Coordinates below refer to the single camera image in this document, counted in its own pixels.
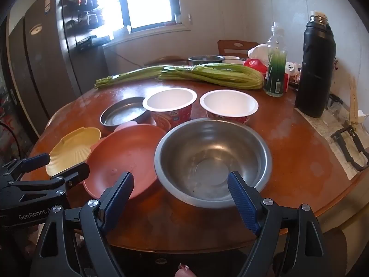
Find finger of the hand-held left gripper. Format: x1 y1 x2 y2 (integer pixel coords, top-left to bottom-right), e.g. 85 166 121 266
50 162 90 189
0 154 51 183

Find long celery bunch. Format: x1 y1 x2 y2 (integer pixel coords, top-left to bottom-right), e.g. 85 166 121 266
95 65 173 90

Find grey refrigerator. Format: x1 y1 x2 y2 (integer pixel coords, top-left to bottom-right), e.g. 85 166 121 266
7 0 110 139

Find red printed paper bowl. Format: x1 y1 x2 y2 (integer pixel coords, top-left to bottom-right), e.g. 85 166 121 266
199 89 258 125
143 88 198 129

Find black thermos flask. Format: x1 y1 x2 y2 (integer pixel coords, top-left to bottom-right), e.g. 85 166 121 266
295 11 337 119

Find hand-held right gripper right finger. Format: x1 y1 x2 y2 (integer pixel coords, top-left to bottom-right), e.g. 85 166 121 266
228 171 326 277

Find red packet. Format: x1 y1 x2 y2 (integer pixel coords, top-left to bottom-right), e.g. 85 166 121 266
244 58 268 74

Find printed paper sheet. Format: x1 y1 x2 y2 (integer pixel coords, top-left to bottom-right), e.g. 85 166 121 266
294 104 369 179

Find shallow steel plate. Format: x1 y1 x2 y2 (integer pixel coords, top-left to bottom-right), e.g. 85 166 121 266
100 96 152 127

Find glass jar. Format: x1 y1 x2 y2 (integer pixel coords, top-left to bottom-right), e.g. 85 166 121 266
327 94 343 116

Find person's right hand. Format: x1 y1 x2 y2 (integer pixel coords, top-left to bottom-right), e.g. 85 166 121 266
174 262 194 277

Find curved-back wooden chair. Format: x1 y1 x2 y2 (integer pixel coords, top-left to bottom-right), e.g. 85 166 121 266
144 56 188 67

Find wooden chair with cutout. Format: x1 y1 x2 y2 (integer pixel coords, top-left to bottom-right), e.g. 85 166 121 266
217 40 258 62

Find white plastic bag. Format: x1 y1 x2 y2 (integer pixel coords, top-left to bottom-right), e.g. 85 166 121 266
247 43 271 61

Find glass door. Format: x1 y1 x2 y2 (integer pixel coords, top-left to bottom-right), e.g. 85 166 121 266
0 72 38 162

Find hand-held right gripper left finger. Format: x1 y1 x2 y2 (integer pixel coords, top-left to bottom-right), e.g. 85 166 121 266
32 172 134 277

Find wooden sticks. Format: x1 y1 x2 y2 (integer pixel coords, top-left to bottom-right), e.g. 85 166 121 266
347 76 361 127

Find black clamp tool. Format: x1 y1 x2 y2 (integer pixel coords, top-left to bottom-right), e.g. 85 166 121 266
330 125 369 171

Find large steel bowl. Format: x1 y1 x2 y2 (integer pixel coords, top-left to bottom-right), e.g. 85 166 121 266
154 118 273 208

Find small steel bowl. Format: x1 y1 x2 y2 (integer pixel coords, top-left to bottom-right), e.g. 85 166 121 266
188 55 225 66

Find yellow shell-shaped plate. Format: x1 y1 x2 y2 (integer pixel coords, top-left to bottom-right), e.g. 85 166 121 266
45 127 101 178

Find black box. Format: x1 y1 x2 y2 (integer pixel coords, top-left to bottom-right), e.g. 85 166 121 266
76 35 111 52

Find thick celery bunch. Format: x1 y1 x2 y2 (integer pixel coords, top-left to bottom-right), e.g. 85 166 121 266
158 63 264 90

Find window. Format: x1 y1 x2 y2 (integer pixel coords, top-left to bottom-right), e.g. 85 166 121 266
82 0 192 32

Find green label plastic bottle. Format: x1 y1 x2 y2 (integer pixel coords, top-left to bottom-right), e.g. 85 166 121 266
264 22 287 97

